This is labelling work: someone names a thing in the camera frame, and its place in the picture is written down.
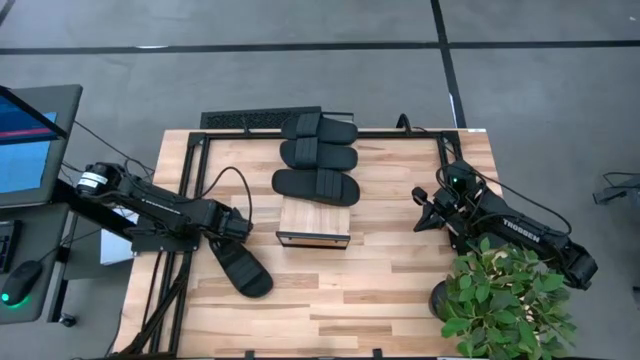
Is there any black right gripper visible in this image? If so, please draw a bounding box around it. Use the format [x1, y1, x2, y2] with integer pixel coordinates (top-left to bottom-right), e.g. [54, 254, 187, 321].
[412, 186, 464, 235]

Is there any black rubber slide sandal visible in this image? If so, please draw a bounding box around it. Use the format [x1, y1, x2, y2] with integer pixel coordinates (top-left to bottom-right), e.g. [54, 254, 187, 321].
[271, 168, 361, 207]
[208, 238, 275, 299]
[280, 111, 359, 146]
[278, 137, 359, 172]

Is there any black keyboard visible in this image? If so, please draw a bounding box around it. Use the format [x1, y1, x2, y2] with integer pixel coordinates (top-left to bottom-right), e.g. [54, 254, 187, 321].
[0, 219, 23, 274]
[199, 105, 323, 130]

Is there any potted green leafy plant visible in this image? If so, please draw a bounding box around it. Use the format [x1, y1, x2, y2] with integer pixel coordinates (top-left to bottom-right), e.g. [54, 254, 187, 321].
[428, 237, 580, 360]

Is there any grey desk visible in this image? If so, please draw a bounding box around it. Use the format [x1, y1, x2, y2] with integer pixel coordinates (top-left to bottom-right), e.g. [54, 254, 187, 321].
[0, 202, 71, 326]

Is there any grey floor stand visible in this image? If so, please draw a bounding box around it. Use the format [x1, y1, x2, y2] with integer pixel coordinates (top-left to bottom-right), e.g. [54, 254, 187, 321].
[592, 172, 640, 206]

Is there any computer monitor blue screen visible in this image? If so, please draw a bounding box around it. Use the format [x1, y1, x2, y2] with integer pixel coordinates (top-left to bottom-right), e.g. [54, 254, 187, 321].
[0, 83, 84, 209]

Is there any black computer mouse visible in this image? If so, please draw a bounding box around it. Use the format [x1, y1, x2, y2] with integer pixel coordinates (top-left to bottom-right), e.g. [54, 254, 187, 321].
[0, 259, 44, 307]

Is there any wooden shelf black metal frame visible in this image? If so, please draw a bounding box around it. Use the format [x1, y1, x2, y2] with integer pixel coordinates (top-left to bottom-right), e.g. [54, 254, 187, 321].
[275, 112, 355, 250]

